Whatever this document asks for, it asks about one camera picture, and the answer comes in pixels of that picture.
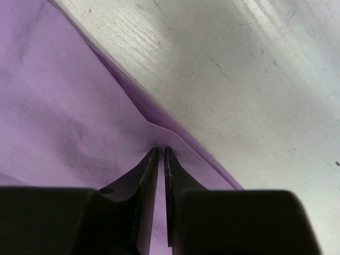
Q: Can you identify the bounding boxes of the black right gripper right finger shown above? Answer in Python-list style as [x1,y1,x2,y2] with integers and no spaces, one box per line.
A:
[164,148,319,254]

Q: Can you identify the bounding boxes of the purple trousers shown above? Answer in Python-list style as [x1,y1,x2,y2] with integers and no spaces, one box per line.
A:
[1,1,240,254]

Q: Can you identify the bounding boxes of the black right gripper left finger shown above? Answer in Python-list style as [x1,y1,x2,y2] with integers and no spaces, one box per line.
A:
[1,148,159,254]

